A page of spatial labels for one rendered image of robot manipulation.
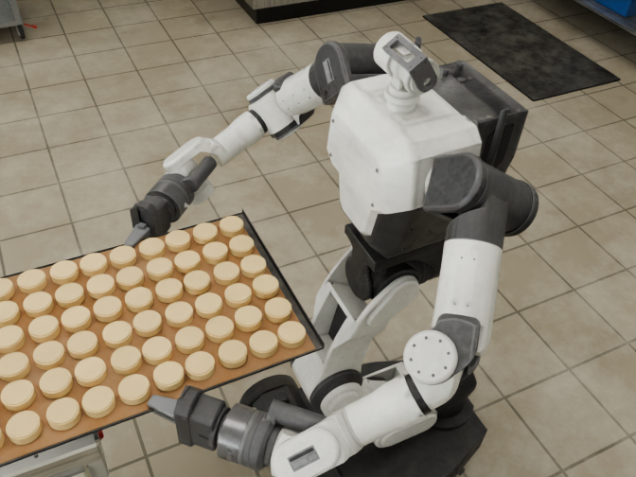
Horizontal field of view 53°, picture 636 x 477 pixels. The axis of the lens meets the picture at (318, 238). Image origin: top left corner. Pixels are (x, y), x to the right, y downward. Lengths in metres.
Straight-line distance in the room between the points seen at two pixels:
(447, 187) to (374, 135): 0.17
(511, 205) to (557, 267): 1.92
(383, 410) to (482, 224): 0.31
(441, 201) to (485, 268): 0.13
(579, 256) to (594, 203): 0.42
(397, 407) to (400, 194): 0.36
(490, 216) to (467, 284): 0.11
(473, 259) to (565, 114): 3.06
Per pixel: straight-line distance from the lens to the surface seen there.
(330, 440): 0.99
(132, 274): 1.28
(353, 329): 1.42
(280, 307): 1.20
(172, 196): 1.42
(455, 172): 1.03
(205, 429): 1.06
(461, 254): 1.00
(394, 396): 0.99
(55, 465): 1.25
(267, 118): 1.53
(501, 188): 1.04
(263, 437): 1.03
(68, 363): 1.20
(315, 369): 1.57
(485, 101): 1.23
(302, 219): 2.91
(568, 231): 3.16
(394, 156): 1.09
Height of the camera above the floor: 1.94
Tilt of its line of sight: 43 degrees down
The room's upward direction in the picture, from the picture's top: 4 degrees clockwise
